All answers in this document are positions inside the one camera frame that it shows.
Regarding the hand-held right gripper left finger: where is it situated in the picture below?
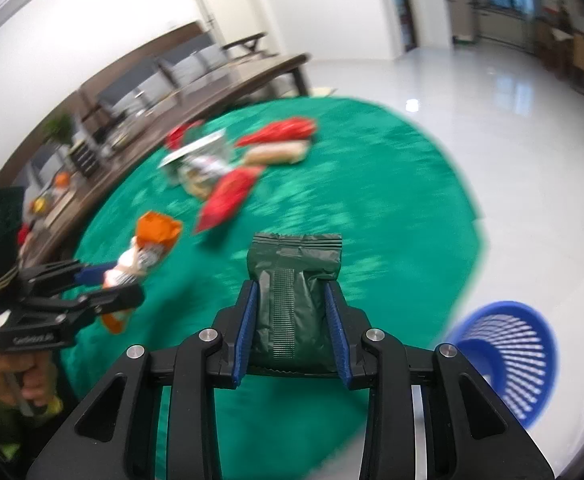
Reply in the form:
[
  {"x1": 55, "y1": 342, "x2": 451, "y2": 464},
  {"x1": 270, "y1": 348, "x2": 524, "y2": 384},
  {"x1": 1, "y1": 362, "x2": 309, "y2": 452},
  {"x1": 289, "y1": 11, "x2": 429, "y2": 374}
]
[{"x1": 26, "y1": 280, "x2": 261, "y2": 480}]

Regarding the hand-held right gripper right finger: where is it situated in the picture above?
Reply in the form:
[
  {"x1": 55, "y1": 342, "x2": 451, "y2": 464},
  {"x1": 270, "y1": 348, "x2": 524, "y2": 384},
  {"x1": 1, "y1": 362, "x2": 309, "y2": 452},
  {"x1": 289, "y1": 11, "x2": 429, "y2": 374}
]
[{"x1": 324, "y1": 280, "x2": 556, "y2": 480}]

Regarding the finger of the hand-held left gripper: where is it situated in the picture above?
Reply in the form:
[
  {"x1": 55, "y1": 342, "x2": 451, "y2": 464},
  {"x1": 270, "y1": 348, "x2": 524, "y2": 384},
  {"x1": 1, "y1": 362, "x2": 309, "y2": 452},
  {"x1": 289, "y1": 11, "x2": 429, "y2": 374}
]
[
  {"x1": 19, "y1": 258, "x2": 123, "y2": 295},
  {"x1": 46, "y1": 284, "x2": 147, "y2": 334}
]

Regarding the dark green snack packet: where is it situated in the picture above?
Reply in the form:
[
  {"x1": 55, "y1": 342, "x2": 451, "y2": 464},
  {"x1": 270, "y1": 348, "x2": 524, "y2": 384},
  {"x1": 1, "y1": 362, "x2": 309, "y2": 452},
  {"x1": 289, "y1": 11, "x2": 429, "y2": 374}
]
[{"x1": 247, "y1": 232, "x2": 343, "y2": 376}]

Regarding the orange snack wrapper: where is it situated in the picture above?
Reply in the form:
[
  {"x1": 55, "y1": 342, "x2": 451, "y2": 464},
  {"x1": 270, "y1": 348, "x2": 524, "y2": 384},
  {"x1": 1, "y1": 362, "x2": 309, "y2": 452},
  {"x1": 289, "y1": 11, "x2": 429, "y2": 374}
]
[{"x1": 100, "y1": 211, "x2": 183, "y2": 335}]

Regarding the blue plastic basket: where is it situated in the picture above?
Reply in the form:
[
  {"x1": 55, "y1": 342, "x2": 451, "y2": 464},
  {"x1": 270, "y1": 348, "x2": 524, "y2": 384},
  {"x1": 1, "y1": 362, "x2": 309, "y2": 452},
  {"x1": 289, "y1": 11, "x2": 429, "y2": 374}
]
[{"x1": 444, "y1": 301, "x2": 558, "y2": 424}]

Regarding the person's left hand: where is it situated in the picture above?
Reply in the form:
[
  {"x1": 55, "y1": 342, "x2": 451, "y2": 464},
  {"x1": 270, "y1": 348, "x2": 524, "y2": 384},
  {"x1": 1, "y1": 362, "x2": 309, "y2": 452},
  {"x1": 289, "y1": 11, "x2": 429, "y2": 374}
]
[{"x1": 0, "y1": 348, "x2": 60, "y2": 414}]

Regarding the plant in black studded pot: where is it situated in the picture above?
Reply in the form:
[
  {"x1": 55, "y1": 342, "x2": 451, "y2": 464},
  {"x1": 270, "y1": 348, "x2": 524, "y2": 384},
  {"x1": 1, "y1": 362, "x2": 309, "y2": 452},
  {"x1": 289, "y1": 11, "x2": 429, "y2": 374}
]
[{"x1": 46, "y1": 114, "x2": 98, "y2": 177}]

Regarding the green floral tablecloth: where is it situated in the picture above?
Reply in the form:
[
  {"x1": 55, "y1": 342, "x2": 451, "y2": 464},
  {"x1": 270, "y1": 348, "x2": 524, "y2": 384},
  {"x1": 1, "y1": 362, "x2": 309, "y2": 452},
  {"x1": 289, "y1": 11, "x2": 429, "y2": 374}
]
[{"x1": 54, "y1": 96, "x2": 488, "y2": 480}]

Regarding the red snack packet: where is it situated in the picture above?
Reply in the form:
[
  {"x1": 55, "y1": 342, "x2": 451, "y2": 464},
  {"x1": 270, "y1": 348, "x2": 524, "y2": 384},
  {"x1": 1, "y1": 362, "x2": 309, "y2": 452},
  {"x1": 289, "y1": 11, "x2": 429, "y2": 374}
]
[{"x1": 194, "y1": 165, "x2": 265, "y2": 234}]

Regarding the clear plastic container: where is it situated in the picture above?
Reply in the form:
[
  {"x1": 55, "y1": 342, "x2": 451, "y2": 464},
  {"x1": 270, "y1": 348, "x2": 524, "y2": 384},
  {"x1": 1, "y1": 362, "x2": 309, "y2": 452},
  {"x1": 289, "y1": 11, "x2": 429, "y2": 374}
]
[{"x1": 178, "y1": 152, "x2": 233, "y2": 197}]

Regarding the white and green carton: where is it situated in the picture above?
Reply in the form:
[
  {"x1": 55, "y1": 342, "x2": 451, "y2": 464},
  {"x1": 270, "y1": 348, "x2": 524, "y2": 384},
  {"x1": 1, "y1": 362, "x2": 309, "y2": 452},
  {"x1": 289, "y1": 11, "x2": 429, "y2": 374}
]
[{"x1": 159, "y1": 129, "x2": 228, "y2": 169}]

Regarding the crushed red can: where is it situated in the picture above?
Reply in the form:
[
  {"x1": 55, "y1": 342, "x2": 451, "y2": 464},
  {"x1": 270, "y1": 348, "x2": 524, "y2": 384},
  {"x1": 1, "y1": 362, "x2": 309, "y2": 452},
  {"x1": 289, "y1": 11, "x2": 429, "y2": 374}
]
[{"x1": 166, "y1": 121, "x2": 203, "y2": 151}]

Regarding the tan snack wrapper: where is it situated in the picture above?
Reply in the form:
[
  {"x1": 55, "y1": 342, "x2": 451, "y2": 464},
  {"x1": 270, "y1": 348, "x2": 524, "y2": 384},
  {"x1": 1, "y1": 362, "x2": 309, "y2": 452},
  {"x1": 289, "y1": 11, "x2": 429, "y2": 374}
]
[{"x1": 244, "y1": 141, "x2": 311, "y2": 167}]

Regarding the grey two-tone cushion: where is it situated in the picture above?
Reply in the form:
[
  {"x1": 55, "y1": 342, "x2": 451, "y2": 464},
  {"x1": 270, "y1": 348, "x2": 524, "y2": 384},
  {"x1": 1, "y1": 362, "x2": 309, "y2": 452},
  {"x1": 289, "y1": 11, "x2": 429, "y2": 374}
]
[
  {"x1": 191, "y1": 41, "x2": 233, "y2": 79},
  {"x1": 158, "y1": 56, "x2": 199, "y2": 97},
  {"x1": 98, "y1": 72, "x2": 163, "y2": 117}
]

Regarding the brown wooden coffee table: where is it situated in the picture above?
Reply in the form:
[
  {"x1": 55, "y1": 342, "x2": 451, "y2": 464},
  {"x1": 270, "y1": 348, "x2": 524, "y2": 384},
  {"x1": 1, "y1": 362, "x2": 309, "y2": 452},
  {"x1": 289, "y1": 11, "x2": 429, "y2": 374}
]
[{"x1": 0, "y1": 53, "x2": 313, "y2": 272}]

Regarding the red crinkled wrapper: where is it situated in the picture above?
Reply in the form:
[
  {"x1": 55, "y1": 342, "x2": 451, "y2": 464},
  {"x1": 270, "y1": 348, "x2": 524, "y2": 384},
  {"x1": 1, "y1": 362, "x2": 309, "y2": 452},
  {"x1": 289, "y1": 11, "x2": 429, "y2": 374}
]
[{"x1": 235, "y1": 117, "x2": 318, "y2": 149}]

